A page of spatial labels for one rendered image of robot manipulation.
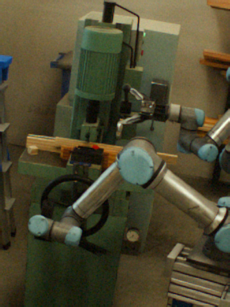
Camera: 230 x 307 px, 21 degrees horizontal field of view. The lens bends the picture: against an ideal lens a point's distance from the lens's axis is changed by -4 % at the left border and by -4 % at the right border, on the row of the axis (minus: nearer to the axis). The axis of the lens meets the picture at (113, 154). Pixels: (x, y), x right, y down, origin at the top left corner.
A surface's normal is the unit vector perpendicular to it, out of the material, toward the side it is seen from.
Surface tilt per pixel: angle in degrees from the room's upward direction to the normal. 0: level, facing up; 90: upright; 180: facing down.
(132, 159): 87
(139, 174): 86
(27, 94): 90
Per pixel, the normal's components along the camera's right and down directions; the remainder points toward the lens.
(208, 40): -0.14, 0.34
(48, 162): 0.13, -0.93
